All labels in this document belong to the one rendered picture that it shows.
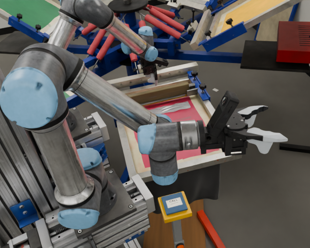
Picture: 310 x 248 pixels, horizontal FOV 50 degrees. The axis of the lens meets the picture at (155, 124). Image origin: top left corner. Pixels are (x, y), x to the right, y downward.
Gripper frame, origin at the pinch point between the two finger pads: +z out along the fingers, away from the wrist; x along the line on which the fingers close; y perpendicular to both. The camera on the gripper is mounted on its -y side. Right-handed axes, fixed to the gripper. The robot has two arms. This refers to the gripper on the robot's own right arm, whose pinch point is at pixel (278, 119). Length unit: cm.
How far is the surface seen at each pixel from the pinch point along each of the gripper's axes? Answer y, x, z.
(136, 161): 64, -68, -46
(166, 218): 69, -32, -32
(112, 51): 42, -181, -65
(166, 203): 66, -39, -32
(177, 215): 68, -34, -27
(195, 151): 63, -71, -14
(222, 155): 61, -63, -1
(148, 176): 62, -54, -39
